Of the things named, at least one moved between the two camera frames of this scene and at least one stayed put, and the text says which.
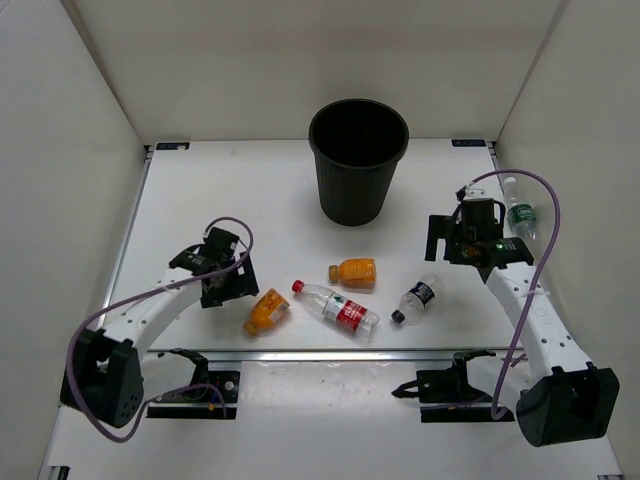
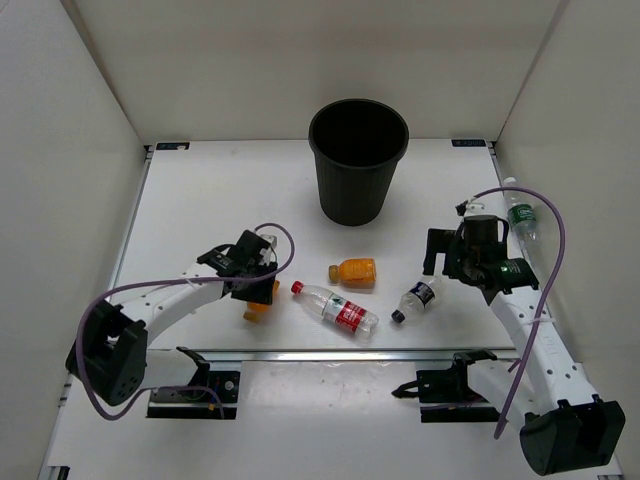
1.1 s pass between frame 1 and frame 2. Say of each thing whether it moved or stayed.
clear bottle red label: stayed
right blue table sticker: stayed
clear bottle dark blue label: stayed
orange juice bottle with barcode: moved
